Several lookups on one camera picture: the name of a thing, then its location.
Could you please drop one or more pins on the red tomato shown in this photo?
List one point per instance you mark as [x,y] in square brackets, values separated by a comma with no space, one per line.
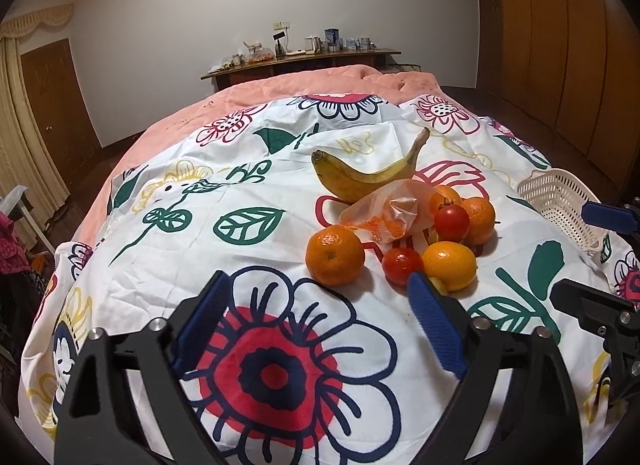
[452,223]
[399,263]

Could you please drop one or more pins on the large mandarin orange front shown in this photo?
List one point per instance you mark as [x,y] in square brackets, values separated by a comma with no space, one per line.
[334,256]

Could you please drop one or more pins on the wooden wardrobe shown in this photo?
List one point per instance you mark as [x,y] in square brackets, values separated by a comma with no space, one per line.
[564,75]

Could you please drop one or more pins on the wall socket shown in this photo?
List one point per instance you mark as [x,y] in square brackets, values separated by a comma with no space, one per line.
[280,26]

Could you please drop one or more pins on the orange mandarin front right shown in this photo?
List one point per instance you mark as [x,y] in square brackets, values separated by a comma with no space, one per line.
[451,263]

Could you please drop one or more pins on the plastic bag with orange peels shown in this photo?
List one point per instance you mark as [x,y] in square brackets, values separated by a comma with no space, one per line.
[391,213]

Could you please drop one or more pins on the black desk lamp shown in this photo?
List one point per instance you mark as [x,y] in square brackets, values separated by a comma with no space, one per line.
[279,49]

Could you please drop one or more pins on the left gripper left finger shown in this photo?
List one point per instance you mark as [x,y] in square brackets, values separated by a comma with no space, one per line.
[99,423]

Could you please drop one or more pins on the red tomato upper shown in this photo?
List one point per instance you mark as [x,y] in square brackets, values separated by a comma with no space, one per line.
[452,223]

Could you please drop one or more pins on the small yellow-green fruit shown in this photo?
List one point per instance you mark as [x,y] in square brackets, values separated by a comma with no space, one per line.
[439,286]

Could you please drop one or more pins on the yellow banana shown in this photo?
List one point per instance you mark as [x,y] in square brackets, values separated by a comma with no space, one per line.
[350,183]

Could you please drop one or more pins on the white plastic basket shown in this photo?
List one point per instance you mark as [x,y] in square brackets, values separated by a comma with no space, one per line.
[559,196]

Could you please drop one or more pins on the orange mandarin back right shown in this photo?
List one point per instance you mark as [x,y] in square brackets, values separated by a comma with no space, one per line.
[482,220]

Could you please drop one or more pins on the red clothes pile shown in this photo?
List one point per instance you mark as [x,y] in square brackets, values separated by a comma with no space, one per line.
[12,255]

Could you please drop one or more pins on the red tomato front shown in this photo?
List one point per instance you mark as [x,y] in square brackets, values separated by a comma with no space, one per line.
[399,263]

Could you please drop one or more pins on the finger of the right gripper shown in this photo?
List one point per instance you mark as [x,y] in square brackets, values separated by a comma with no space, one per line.
[620,220]
[597,312]

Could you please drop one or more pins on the wooden desk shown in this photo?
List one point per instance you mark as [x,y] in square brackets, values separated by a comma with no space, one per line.
[376,58]

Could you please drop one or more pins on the pink blanket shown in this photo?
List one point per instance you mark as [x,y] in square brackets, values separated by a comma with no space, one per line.
[394,87]

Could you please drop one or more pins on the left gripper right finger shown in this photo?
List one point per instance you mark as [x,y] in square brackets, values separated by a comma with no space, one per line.
[539,421]

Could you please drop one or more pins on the clear kettle on desk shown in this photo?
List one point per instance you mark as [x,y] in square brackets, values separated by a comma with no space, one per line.
[312,45]

